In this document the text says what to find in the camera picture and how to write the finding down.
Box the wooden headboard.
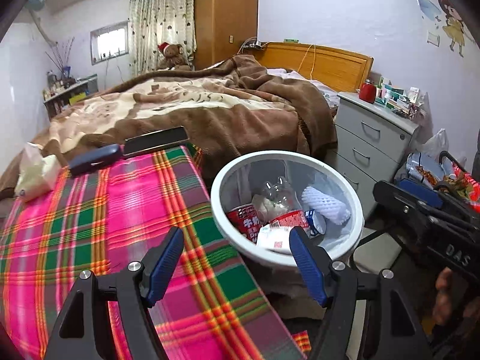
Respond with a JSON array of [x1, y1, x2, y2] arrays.
[[250, 42, 374, 92]]

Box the red milk can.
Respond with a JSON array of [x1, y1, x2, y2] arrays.
[[226, 203, 267, 244]]

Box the small window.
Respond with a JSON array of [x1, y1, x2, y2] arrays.
[[90, 21, 128, 65]]

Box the patterned window curtain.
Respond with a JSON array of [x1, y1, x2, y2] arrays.
[[128, 0, 197, 77]]

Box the girl wall sticker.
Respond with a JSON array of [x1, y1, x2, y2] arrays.
[[438, 0, 474, 58]]

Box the soft tissue pack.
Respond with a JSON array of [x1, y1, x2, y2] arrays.
[[15, 142, 62, 203]]

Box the boxes on nightstand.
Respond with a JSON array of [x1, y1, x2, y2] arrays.
[[374, 76, 428, 120]]

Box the brown fleece blanket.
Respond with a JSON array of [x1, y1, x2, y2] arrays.
[[0, 53, 339, 202]]

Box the red jar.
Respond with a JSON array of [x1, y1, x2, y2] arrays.
[[358, 79, 377, 104]]

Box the dark blue glasses case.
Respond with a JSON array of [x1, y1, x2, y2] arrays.
[[68, 144, 122, 176]]

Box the white trash bin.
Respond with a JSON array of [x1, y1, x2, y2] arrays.
[[211, 150, 365, 269]]

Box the wooden wardrobe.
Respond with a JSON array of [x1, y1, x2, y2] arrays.
[[193, 0, 258, 69]]

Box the black smartphone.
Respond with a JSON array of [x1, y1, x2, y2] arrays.
[[123, 126, 189, 158]]

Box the right hand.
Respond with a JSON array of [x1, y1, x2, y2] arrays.
[[432, 267, 480, 326]]

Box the cluttered white shelf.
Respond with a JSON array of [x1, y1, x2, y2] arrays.
[[43, 74, 98, 120]]

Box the teddy bear with santa hat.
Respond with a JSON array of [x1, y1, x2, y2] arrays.
[[158, 42, 191, 71]]

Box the grey drawer nightstand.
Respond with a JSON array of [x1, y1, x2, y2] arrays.
[[325, 92, 420, 218]]

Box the pink plaid tablecloth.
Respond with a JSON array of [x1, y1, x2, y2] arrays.
[[1, 146, 311, 359]]

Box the clear plastic cola bottle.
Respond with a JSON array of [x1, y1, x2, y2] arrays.
[[251, 176, 310, 233]]

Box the pink strawberry milk carton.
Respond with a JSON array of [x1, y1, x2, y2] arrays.
[[256, 224, 293, 254]]

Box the dried branches in vase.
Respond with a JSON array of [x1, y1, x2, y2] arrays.
[[46, 37, 76, 80]]

